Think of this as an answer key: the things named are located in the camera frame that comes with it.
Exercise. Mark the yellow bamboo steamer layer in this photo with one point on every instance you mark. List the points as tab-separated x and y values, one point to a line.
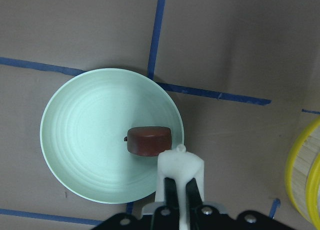
312	188
301	156

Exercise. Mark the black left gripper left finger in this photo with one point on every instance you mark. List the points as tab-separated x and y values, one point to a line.
167	214

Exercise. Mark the white steamed bun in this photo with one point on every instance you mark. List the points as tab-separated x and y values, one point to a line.
181	166

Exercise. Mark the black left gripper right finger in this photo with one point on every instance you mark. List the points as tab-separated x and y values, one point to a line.
199	213

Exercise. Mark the light green round plate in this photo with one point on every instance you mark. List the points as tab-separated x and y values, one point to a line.
83	128

